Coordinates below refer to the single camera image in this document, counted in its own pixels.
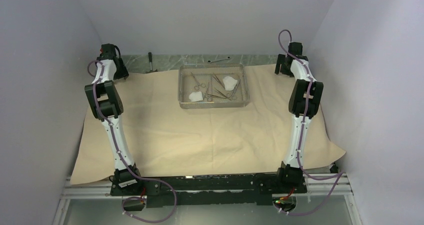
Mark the silver forceps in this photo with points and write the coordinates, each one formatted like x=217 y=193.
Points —
x=218 y=80

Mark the white gauze pad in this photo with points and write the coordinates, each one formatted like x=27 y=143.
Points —
x=196 y=96
x=229 y=83

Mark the white gauze pad right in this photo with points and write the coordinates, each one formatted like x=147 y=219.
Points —
x=229 y=83

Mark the metal mesh instrument tray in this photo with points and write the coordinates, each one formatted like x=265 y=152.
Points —
x=214 y=95

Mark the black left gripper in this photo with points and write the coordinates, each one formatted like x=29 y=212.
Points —
x=124 y=72

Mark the aluminium rail frame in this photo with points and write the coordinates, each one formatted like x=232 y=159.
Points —
x=101 y=190

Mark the silver haemostat clamp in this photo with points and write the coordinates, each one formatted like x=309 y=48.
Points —
x=233 y=95

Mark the silver ratchet wrench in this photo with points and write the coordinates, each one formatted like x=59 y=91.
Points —
x=218 y=60

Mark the silver surgical scissors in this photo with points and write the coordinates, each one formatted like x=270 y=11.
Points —
x=198 y=85

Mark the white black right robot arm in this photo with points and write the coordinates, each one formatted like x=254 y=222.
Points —
x=303 y=105

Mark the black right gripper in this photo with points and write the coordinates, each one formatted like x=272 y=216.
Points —
x=281 y=60

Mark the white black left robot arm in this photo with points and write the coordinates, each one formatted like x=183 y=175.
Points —
x=106 y=106

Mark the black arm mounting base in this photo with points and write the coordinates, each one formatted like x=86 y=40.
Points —
x=248 y=188

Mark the black-handled claw hammer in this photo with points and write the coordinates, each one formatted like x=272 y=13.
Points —
x=151 y=67

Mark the white gauze pad left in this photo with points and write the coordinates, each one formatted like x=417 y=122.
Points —
x=196 y=96

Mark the beige wrapping cloth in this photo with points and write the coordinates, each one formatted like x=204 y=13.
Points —
x=167 y=140

